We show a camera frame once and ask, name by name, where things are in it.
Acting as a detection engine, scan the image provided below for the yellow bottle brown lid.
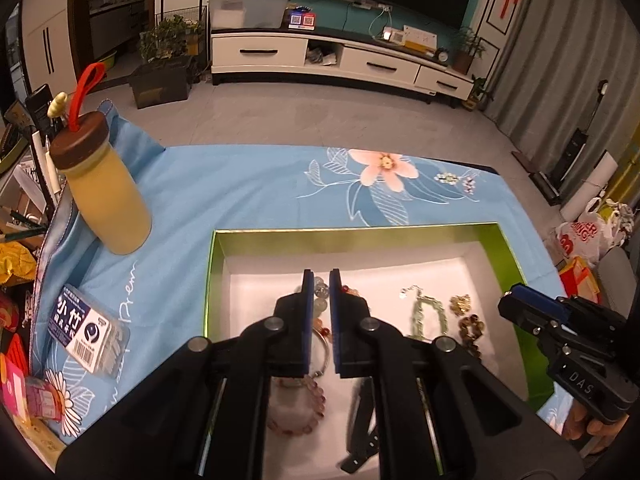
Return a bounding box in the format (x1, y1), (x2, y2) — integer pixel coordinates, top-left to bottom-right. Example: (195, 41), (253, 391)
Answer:
(48, 63), (152, 255)

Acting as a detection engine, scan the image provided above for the white tv cabinet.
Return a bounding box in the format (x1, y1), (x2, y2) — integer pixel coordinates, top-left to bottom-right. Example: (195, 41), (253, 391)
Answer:
(210, 30), (473, 101)

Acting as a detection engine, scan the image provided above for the white red plastic bag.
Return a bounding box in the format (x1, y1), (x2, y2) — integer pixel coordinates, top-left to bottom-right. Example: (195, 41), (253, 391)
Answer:
(555, 196), (634, 268)

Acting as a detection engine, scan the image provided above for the black wrist watch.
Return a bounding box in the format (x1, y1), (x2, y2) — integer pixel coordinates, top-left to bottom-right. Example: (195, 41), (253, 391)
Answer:
(340, 378), (378, 474)

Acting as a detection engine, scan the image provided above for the floss pick box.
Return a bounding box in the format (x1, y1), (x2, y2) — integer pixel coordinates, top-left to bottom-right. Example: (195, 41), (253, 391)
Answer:
(47, 284), (130, 378)

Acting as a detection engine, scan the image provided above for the right hand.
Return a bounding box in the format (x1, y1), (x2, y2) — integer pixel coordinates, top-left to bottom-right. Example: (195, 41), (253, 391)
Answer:
(562, 400), (629, 446)

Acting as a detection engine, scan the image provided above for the green jade chain bracelet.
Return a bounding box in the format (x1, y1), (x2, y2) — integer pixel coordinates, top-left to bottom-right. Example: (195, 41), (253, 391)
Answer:
(399, 285), (449, 344)

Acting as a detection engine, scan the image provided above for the silver bangle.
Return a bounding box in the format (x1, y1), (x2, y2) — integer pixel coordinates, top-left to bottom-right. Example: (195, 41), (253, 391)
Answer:
(304, 328), (332, 382)

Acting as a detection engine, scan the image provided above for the gold clover brooch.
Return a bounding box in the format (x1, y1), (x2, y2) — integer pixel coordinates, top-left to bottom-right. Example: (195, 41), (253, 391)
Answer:
(449, 295), (472, 318)

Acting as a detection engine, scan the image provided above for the brown bead bracelet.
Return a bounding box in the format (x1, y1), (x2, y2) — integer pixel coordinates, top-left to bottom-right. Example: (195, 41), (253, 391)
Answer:
(456, 313), (487, 361)

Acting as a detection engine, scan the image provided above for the potted green plant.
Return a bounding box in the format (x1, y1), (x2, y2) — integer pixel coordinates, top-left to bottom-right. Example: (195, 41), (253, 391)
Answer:
(128, 14), (206, 110)

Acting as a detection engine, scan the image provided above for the green cardboard box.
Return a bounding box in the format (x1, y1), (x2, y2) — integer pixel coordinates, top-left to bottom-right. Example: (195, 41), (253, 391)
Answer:
(205, 222), (553, 479)

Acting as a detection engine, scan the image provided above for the grey curtain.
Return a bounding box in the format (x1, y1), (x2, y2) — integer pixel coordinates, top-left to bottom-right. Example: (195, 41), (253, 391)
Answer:
(485, 0), (639, 194)

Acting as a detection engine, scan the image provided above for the pink bead bracelet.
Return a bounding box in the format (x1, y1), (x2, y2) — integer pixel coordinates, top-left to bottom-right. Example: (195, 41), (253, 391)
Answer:
(266, 376), (328, 437)

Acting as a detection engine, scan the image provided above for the blue floral tablecloth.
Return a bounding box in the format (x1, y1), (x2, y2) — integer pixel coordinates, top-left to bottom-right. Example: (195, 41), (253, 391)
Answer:
(30, 102), (562, 452)

